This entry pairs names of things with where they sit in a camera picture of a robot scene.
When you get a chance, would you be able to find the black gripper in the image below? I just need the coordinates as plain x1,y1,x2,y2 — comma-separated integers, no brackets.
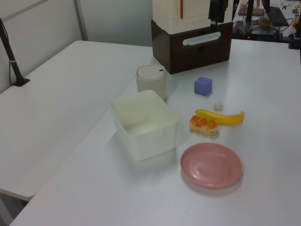
208,0,228,25

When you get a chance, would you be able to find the orange glazed bread roll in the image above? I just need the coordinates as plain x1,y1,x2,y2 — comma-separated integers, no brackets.
189,114,219,136

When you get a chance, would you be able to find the pink round plate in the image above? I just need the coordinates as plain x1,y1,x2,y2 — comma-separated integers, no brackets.
180,142,243,189

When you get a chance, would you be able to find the black monitor stand pole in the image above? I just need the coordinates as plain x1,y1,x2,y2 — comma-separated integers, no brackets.
244,0,255,23

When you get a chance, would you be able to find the black electronics box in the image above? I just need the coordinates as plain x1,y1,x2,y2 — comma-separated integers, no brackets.
249,27,278,41

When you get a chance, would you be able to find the white oven appliance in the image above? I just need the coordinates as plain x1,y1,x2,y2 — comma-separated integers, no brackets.
151,19,233,75

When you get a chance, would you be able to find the black laptop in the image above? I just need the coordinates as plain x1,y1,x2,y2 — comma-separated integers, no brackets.
268,6,289,26

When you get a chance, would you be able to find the purple cube block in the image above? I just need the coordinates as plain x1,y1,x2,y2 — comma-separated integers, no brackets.
194,76,214,96

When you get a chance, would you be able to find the beige lidded trash can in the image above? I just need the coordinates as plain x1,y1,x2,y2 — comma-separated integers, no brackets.
135,65,167,102

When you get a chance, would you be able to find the yellow banana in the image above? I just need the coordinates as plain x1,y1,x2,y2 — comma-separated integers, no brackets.
195,109,245,125

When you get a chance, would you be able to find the cream plastic storage box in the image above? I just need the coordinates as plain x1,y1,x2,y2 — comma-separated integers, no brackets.
110,90,179,162

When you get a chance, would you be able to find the black clamp mount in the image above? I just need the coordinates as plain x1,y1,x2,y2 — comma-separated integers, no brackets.
287,32,301,50

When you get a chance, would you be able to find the black camera stand pole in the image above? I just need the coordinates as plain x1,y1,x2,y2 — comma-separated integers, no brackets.
0,17,31,87

